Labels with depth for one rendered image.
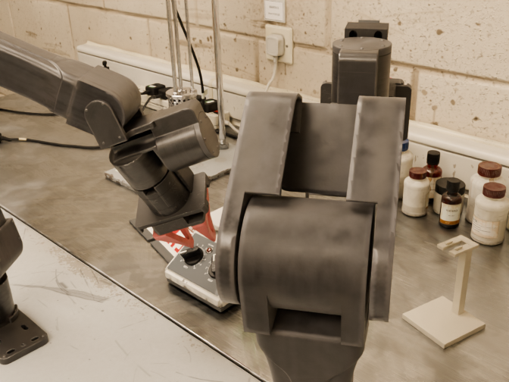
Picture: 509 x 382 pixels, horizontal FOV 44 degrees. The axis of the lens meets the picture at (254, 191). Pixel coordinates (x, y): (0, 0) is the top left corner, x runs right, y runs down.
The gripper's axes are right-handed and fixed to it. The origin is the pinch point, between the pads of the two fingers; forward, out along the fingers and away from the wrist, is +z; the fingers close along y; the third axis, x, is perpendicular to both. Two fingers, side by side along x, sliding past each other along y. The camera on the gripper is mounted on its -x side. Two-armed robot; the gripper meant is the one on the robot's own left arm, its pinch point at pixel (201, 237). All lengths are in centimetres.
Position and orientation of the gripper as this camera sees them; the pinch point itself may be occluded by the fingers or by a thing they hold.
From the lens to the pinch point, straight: 90.0
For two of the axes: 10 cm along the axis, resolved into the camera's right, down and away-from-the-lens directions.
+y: -9.2, 2.8, 2.7
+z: 3.9, 6.1, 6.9
